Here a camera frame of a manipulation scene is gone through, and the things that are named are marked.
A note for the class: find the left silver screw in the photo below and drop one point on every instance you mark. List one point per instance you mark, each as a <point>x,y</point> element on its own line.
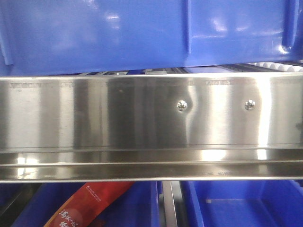
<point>182,105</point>

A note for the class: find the silver screw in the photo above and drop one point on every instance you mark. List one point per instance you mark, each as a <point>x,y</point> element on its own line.
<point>182,105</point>
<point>250,105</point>

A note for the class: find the right silver screw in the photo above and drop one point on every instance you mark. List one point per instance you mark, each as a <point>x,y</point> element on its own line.
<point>250,105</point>

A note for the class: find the white roller track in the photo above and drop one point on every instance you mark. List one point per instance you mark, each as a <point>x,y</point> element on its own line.
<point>284,67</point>

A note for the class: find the red snack package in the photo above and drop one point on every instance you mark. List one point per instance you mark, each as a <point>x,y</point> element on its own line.
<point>87,203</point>

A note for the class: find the lower right blue bin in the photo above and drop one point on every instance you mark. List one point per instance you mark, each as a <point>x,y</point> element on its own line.
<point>267,203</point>

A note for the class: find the large blue plastic bin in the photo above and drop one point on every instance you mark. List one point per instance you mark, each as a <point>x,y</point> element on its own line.
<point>59,37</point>

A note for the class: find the stainless steel shelf rail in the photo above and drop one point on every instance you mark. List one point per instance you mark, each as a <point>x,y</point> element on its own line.
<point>127,128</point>

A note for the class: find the lower left blue bin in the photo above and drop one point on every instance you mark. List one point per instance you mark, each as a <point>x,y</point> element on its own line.
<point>138,207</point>

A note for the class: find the metal divider post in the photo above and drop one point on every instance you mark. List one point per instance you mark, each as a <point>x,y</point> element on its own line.
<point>174,205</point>

